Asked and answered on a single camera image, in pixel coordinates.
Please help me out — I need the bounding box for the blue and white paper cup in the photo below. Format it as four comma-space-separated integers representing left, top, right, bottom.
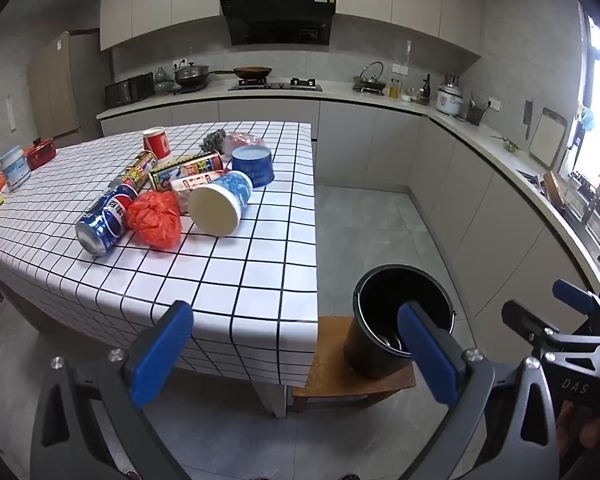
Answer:
187, 170, 254, 237

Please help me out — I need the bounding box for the red box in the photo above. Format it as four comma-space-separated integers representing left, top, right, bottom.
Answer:
24, 137, 57, 170

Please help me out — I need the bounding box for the black plastic bucket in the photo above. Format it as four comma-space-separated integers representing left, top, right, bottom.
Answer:
343, 264, 456, 380

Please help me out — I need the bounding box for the red and white carton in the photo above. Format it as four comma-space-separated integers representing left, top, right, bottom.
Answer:
170, 172, 226, 213

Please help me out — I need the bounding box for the person's right hand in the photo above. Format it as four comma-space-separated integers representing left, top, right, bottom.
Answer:
555, 401, 600, 466

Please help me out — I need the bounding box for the green ceramic jar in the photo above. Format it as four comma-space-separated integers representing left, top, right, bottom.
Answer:
154, 66, 177, 96

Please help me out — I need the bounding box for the black gas stove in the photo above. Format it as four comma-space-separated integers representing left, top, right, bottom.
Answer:
228, 78, 324, 92

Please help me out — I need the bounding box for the red and yellow slim can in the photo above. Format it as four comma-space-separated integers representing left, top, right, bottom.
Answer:
111, 150, 158, 196

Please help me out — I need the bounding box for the steel kettle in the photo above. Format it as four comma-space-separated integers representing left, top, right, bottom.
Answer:
352, 61, 386, 88

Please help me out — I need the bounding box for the wok with handle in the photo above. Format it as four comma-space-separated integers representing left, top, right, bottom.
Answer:
214, 66, 273, 81

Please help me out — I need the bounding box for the beige refrigerator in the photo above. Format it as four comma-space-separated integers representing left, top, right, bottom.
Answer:
28, 31, 112, 143

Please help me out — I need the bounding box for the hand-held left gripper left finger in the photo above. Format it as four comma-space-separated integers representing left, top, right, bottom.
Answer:
30, 301, 195, 480

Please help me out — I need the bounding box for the black microwave oven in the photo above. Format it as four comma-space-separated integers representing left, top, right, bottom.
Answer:
104, 73, 155, 109

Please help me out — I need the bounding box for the lidded cooking pot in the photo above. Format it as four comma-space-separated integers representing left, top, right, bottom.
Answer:
174, 62, 212, 88

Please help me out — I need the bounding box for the wooden stool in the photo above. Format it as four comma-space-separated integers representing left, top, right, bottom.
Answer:
291, 315, 417, 413

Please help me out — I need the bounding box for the red paper cup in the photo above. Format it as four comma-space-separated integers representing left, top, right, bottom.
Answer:
142, 127, 172, 163

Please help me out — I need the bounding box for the white rice cooker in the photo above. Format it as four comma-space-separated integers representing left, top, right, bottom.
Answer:
436, 82, 463, 116

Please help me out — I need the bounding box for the orange plastic bag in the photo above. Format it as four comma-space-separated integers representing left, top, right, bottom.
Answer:
126, 191, 183, 249

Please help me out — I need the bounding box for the blue paper bowl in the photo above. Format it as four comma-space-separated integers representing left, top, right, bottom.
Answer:
231, 144, 275, 188

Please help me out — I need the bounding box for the steel wool scourer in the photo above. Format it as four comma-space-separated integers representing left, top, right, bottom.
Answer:
198, 129, 227, 156

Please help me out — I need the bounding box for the blue cola can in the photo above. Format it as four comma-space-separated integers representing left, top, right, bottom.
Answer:
75, 183, 140, 258

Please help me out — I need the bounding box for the white cutting board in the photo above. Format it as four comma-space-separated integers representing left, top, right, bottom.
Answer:
528, 107, 568, 168

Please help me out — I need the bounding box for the steel faucet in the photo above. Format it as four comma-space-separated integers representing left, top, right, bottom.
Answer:
577, 157, 600, 226

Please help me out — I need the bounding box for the pink plastic bag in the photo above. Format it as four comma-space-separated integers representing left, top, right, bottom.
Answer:
223, 130, 266, 157

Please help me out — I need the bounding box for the blue and white tub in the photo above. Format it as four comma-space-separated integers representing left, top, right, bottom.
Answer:
0, 145, 32, 192

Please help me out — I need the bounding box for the black range hood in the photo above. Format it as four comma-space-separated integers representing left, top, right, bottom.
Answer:
220, 0, 337, 47

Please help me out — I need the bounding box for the black and yellow can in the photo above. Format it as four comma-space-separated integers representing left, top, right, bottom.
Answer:
148, 152, 224, 192

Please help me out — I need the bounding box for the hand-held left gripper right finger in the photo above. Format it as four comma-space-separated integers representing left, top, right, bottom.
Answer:
396, 301, 561, 480

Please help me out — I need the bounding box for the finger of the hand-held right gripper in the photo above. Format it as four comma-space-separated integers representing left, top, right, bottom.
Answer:
552, 279, 600, 317
501, 300, 563, 348

